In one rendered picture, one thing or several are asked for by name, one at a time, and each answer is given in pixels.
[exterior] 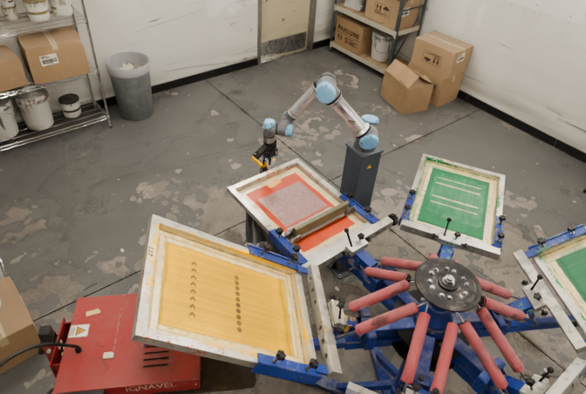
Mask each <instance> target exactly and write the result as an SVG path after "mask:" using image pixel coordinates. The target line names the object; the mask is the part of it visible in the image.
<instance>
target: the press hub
mask: <svg viewBox="0 0 586 394"><path fill-rule="evenodd" d="M414 280H415V284H416V287H417V289H415V290H412V291H409V292H408V293H409V294H410V295H411V296H412V297H413V298H414V299H416V300H417V301H418V302H419V304H417V305H420V304H421V303H424V302H427V301H428V302H429V304H428V308H427V312H426V313H427V314H429V316H430V321H429V323H428V327H427V331H426V335H427V336H430V337H434V338H435V342H434V347H433V355H432V361H431V365H430V370H429V371H432V372H435V370H436V366H437V362H438V359H439V355H440V349H441V345H442V342H443V339H444V335H445V332H446V326H447V323H449V322H451V323H452V322H453V314H455V312H458V313H466V312H465V311H469V310H470V309H473V308H474V307H476V306H477V305H478V303H479V302H480V299H481V294H482V292H481V286H480V283H479V281H478V279H477V278H476V276H475V275H474V274H473V273H472V272H471V271H470V270H469V269H468V268H466V267H465V266H463V265H461V264H459V263H458V262H455V261H452V260H448V259H443V258H434V259H430V260H427V261H425V262H422V263H421V264H420V265H419V266H418V268H417V269H416V272H415V276H414ZM404 305H405V303H404V302H403V301H401V300H400V299H398V300H397V301H396V302H395V304H394V307H393V309H396V308H399V307H401V306H404ZM418 308H419V312H418V313H416V314H413V315H411V316H408V317H412V319H413V321H414V324H415V325H416V322H417V320H418V316H419V313H421V312H425V310H426V304H424V305H422V306H419V307H418ZM414 330H415V329H400V330H396V332H397V334H398V336H399V338H400V339H401V340H402V341H399V342H392V346H393V348H394V349H395V350H396V351H397V353H398V354H399V355H400V356H401V357H402V358H403V361H402V364H401V365H400V368H399V372H398V375H397V376H396V377H395V378H394V379H393V380H392V387H391V392H390V393H388V394H395V392H396V389H397V388H399V379H400V377H401V374H402V372H403V369H404V367H405V361H406V358H407V354H408V351H409V348H410V345H411V341H412V336H413V332H414ZM457 337H458V338H459V339H460V340H461V341H463V342H464V343H465V344H466V345H467V346H468V347H469V345H470V343H469V342H468V340H467V339H466V337H465V336H464V334H463V332H462V331H461V329H460V327H459V330H458V334H457ZM459 355H460V353H459V352H458V351H457V350H456V349H453V355H452V358H455V357H458V356H459ZM399 389H400V391H402V393H403V389H401V388H399Z"/></svg>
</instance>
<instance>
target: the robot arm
mask: <svg viewBox="0 0 586 394"><path fill-rule="evenodd" d="M316 99H318V100H319V101H320V102H321V103H325V104H326V105H330V106H331V107H332V108H333V109H334V110H335V111H336V112H337V114H338V115H339V116H340V117H341V118H342V119H343V120H344V121H345V123H346V124H347V125H348V126H349V127H350V128H351V129H352V131H353V132H354V136H355V137H356V139H355V140H354V144H353V146H354V148H355V149H356V150H357V151H359V152H361V153H372V152H374V151H375V150H376V146H377V145H378V117H376V116H374V115H370V114H366V115H363V116H362V117H361V118H360V117H359V116H358V115H357V113H356V112H355V111H354V110H353V109H352V108H351V106H350V105H349V104H348V103H347V102H346V101H345V100H344V98H343V97H342V92H341V91H340V90H339V89H338V88H337V81H336V78H335V77H334V76H333V75H332V74H330V73H328V72H326V73H323V74H321V75H320V76H319V77H318V78H317V79H316V80H315V81H314V82H313V86H312V87H311V88H310V89H309V90H308V91H307V92H306V93H305V94H304V95H303V96H302V97H301V98H300V99H299V100H298V101H297V102H296V103H295V104H294V105H293V106H292V107H291V108H290V109H289V110H288V111H286V112H284V113H283V115H282V119H281V123H280V124H278V123H276V122H275V121H274V120H273V119H265V120H264V121H263V145H262V146H261V147H260V148H259V149H258V150H257V151H256V152H255V153H254V154H253V156H254V157H255V158H256V159H257V160H259V159H260V158H261V160H262V164H263V165H264V161H265V160H266V161H267V168H268V169H269V170H270V168H271V166H273V165H274V164H275V163H276V162H275V161H274V160H272V158H271V157H273V156H277V154H276V151H278V149H277V148H276V139H275V135H281V136H286V137H288V136H290V137H292V136H293V133H294V126H293V125H292V122H293V121H294V120H295V119H296V118H297V117H298V116H299V115H300V114H301V113H302V112H303V111H304V110H305V109H306V108H307V107H308V106H309V105H311V104H312V103H313V102H314V101H315V100H316Z"/></svg>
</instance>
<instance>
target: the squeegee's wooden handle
mask: <svg viewBox="0 0 586 394"><path fill-rule="evenodd" d="M347 208H348V203H347V202H346V201H345V202H343V203H341V204H339V205H337V206H335V207H333V208H331V209H329V210H327V211H325V212H324V213H322V214H320V215H318V216H316V217H314V218H312V219H310V220H308V221H306V222H304V223H302V224H300V225H298V226H296V227H294V228H293V237H296V236H298V235H299V234H300V235H302V234H305V233H307V232H309V231H311V230H312V229H314V228H317V227H319V226H320V225H322V224H324V223H325V222H327V221H330V220H332V219H334V218H336V217H338V216H339V215H340V214H345V210H346V209H347Z"/></svg>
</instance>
